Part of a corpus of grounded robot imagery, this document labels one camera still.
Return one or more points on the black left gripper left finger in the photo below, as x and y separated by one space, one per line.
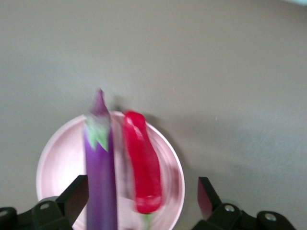
75 198

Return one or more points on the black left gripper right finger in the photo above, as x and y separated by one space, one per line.
208 203

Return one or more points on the purple eggplant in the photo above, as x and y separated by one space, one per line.
100 172

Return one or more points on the red chili pepper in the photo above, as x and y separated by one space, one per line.
144 167

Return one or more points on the pink round plate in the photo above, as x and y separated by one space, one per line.
62 163

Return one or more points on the brown table cover cloth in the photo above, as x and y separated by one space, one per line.
216 72

